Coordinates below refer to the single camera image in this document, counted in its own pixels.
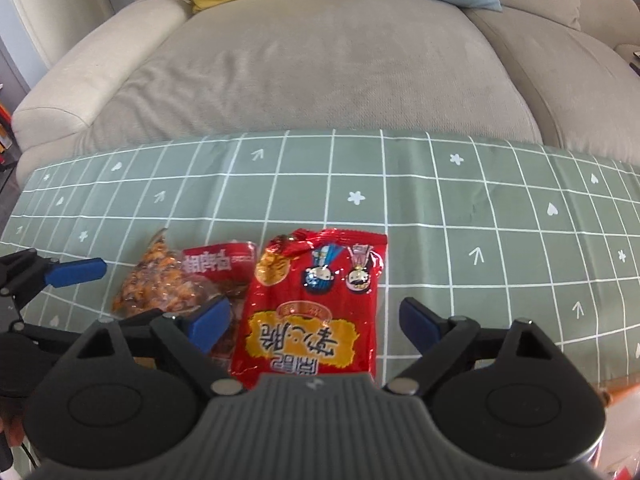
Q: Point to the orange cardboard box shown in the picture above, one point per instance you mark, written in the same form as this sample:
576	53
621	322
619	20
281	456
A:
617	456

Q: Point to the peanut snack clear bag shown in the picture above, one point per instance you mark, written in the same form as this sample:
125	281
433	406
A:
182	280

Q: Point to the red orange stacked stools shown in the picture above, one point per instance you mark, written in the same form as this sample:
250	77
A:
6	135

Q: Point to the red dried dates pack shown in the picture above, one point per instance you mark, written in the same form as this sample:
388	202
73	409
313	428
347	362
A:
230	329

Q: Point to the red cartoon snack bag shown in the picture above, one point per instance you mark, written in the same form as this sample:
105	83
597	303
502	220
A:
311	306

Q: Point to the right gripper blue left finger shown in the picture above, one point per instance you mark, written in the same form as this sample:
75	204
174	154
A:
185	342

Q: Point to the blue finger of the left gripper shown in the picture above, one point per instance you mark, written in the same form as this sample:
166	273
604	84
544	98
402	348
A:
76	272

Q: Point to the beige fabric sofa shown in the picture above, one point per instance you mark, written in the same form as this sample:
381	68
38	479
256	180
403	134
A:
157	71

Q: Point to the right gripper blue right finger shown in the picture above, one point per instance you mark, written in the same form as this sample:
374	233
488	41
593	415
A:
443	344

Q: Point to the green checked tablecloth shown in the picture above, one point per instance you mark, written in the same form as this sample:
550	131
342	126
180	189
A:
490	229

